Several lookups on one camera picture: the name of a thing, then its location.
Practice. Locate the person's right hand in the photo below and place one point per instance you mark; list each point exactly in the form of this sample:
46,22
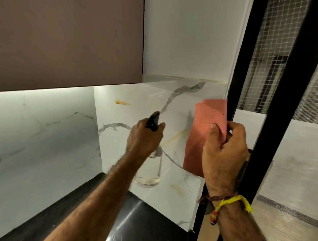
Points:
221,163

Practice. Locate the person's left hand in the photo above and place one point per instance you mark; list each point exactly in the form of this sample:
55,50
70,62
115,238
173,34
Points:
141,140

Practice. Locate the person's right thumb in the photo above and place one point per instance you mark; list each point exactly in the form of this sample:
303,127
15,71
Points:
215,136

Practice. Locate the pink cleaning cloth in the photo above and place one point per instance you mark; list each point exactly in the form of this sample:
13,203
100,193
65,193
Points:
205,136

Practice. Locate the clear spray bottle black nozzle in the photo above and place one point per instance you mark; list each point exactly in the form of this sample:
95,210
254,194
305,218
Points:
149,163

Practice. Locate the person's left forearm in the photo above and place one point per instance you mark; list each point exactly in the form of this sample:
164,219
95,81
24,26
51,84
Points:
99,201

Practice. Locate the person's right forearm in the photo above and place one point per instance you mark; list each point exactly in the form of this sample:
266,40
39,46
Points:
236,221

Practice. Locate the brown thread wristband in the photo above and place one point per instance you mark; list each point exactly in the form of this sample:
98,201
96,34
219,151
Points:
216,198

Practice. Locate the yellow thread wristband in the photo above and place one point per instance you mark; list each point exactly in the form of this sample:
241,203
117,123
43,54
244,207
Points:
233,202

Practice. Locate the white safety net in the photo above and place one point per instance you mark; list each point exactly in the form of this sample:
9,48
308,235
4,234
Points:
280,57

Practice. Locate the black window frame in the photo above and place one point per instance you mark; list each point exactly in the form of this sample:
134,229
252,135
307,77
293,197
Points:
270,99

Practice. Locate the brown wall cabinet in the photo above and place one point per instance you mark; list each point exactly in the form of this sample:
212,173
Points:
70,43

